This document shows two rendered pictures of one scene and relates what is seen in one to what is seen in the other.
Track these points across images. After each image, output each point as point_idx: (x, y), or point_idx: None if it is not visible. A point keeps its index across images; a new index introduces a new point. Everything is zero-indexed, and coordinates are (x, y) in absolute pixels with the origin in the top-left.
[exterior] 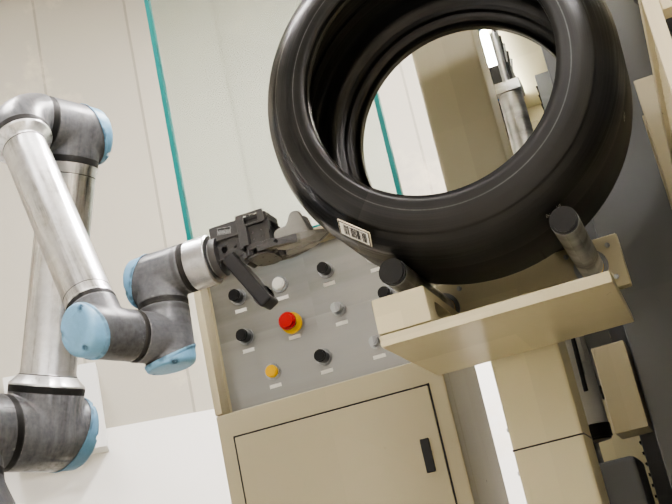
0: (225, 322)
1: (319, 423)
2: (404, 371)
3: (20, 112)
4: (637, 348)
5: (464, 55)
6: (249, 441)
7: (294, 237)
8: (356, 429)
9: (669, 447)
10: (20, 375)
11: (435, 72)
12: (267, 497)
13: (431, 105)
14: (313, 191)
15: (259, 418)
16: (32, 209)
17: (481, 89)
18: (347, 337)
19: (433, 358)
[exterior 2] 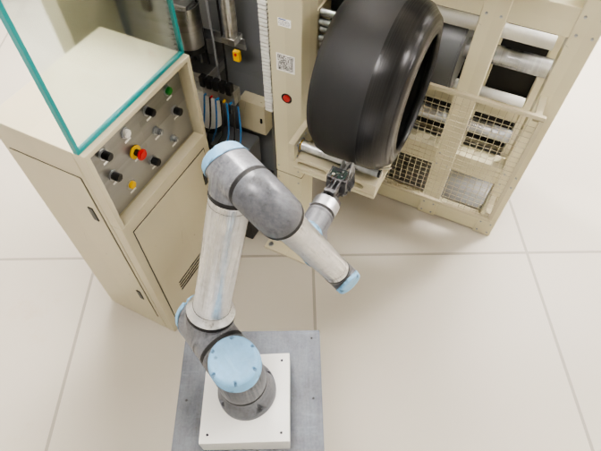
0: (99, 174)
1: (168, 195)
2: (195, 148)
3: (300, 205)
4: None
5: (315, 9)
6: (141, 227)
7: (354, 175)
8: (181, 187)
9: (274, 130)
10: (222, 320)
11: (307, 22)
12: (153, 243)
13: (303, 44)
14: (385, 162)
15: (142, 214)
16: (320, 254)
17: (316, 29)
18: (160, 143)
19: None
